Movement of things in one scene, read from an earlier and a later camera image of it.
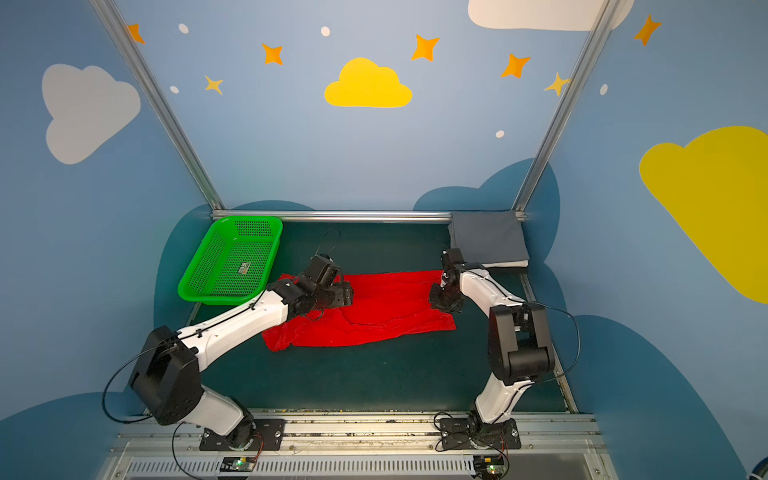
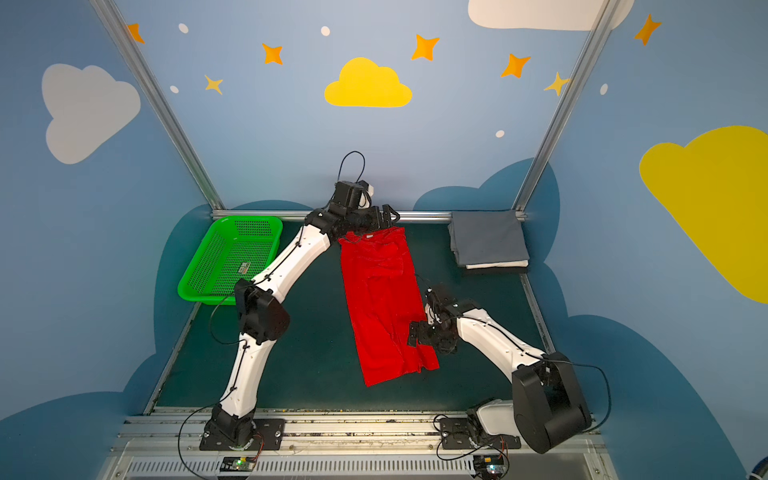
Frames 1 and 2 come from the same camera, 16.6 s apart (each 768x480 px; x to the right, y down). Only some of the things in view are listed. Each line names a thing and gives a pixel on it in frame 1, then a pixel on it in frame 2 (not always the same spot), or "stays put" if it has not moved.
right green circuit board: [489, 466] stays put
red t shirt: [385, 304] to [386, 299]
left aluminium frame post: [159, 101] stays put
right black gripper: [445, 300] to [420, 331]
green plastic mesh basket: [235, 262] stays put
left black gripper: [341, 293] to [381, 216]
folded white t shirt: [517, 264] stays put
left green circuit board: [237, 464] stays put
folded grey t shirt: [484, 237] stays put
